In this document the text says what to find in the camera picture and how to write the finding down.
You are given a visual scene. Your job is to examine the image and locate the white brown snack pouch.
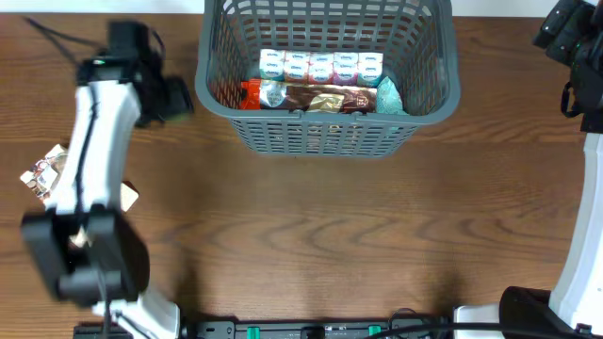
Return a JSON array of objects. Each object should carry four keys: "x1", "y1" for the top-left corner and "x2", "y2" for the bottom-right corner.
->
[{"x1": 20, "y1": 144, "x2": 139, "y2": 212}]

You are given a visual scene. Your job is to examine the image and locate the brown Nescafe Gold coffee bag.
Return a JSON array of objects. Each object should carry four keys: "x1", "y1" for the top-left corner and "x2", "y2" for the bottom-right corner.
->
[{"x1": 259, "y1": 80, "x2": 377, "y2": 114}]

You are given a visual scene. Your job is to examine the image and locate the small teal tissue packet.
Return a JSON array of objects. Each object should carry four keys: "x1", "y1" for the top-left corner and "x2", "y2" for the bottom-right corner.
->
[{"x1": 375, "y1": 77, "x2": 408, "y2": 116}]

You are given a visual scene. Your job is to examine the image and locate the tissue multipack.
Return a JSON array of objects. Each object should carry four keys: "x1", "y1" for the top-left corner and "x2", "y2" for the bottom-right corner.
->
[{"x1": 259, "y1": 49, "x2": 383, "y2": 88}]

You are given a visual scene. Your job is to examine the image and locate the orange spaghetti packet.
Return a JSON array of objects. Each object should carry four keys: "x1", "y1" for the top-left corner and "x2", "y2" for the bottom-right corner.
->
[{"x1": 239, "y1": 79, "x2": 262, "y2": 110}]

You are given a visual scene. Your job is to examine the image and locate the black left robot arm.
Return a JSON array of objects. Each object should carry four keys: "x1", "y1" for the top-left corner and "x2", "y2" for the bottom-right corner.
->
[{"x1": 21, "y1": 20, "x2": 193, "y2": 338}]

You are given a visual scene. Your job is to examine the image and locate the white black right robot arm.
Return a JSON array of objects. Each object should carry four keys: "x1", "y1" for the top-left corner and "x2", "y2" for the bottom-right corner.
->
[{"x1": 442, "y1": 0, "x2": 602, "y2": 338}]

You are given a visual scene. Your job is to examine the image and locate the grey plastic basket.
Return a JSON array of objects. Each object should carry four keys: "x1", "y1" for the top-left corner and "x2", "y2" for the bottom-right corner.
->
[{"x1": 195, "y1": 0, "x2": 461, "y2": 157}]

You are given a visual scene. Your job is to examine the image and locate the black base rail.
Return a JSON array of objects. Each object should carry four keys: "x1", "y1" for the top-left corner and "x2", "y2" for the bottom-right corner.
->
[{"x1": 73, "y1": 308, "x2": 546, "y2": 339}]

